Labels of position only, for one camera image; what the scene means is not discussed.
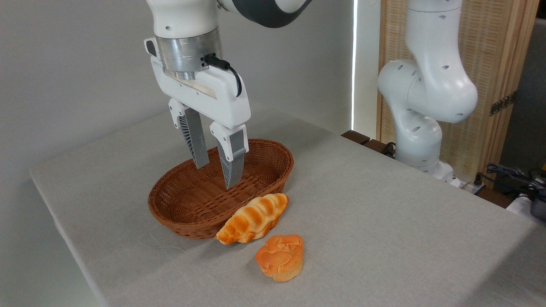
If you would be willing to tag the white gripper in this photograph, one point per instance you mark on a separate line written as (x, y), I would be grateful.
(222, 102)

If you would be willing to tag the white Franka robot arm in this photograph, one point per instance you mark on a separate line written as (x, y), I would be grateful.
(426, 85)

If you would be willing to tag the brown wicker basket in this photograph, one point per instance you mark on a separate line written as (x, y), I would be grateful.
(187, 204)

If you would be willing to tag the long croissant bread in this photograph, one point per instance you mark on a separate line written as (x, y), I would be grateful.
(251, 219)

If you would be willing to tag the round orange bread bun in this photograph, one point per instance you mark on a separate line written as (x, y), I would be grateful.
(279, 258)

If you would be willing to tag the grey tablecloth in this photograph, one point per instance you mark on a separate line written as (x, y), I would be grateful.
(384, 221)

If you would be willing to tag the white power strip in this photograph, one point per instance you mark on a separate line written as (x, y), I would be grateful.
(467, 186)

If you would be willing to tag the black metal screen hinge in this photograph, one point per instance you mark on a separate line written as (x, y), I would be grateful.
(503, 103)

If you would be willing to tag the wooden folding screen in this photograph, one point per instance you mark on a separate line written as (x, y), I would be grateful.
(495, 42)

